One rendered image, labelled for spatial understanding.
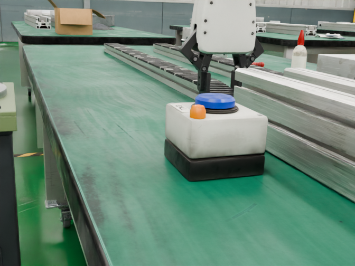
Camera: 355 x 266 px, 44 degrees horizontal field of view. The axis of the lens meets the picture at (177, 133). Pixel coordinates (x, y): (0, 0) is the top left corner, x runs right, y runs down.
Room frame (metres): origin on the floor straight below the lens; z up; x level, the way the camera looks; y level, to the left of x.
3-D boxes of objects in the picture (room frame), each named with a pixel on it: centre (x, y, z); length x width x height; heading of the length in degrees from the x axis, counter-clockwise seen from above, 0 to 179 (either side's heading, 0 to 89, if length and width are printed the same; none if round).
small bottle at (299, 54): (1.19, -0.32, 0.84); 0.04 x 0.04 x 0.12
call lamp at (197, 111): (0.40, -0.02, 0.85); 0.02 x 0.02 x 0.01
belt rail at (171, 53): (1.30, -0.07, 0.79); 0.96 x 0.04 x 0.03; 19
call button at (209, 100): (0.44, -0.04, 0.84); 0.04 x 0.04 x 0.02
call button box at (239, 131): (0.44, -0.04, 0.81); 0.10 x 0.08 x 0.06; 109
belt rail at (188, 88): (1.23, 0.11, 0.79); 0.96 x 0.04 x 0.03; 19
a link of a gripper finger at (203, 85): (0.72, -0.03, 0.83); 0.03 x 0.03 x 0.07; 20
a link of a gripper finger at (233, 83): (0.75, -0.11, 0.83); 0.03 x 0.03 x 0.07; 20
